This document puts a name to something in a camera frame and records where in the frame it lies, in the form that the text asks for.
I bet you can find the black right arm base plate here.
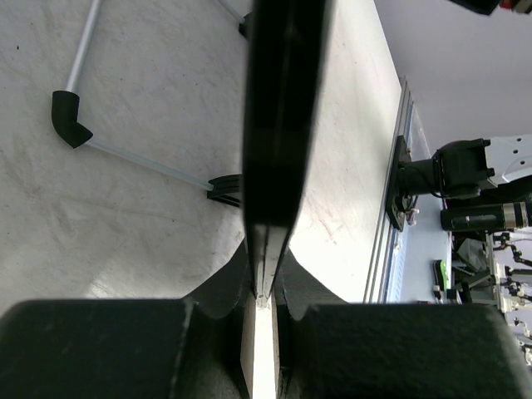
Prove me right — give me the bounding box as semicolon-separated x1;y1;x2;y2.
385;135;413;232

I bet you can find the aluminium mounting rail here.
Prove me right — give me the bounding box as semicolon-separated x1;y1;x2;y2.
362;76;412;303

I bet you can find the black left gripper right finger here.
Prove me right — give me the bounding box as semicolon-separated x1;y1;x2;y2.
274;254;531;398

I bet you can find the black cylindrical device with silver ring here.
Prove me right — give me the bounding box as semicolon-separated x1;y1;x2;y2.
441;201;531;232

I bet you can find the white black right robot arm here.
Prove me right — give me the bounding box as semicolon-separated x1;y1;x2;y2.
377;1;531;205

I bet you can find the metal wire whiteboard stand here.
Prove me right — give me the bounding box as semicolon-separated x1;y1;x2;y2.
51;0;242;208

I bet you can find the small black-framed whiteboard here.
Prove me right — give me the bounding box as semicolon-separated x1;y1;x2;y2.
242;1;333;300

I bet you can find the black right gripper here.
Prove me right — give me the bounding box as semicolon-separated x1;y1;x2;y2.
450;0;531;16

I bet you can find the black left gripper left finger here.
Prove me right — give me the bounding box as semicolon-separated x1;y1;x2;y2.
1;246;253;398

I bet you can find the green black background object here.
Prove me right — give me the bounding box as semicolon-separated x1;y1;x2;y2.
432;259;448;292

